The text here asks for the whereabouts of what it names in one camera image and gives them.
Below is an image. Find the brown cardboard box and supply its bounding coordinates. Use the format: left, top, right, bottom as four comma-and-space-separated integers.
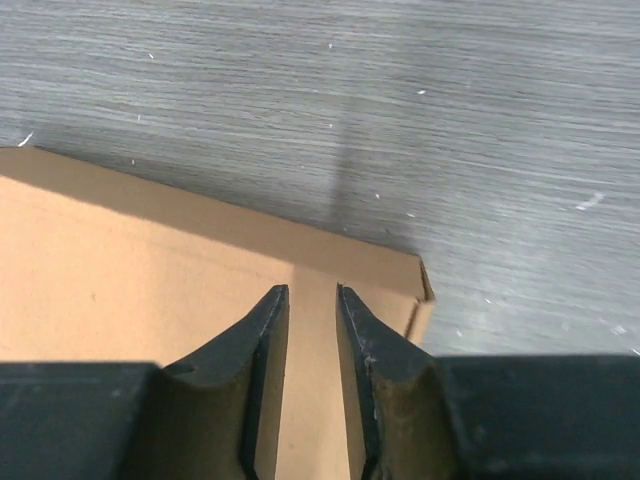
1, 147, 435, 479

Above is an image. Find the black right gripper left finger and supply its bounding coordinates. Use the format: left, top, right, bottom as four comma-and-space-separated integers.
1, 285, 289, 479

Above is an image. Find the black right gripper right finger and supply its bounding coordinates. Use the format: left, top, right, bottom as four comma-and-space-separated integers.
336, 286, 639, 479

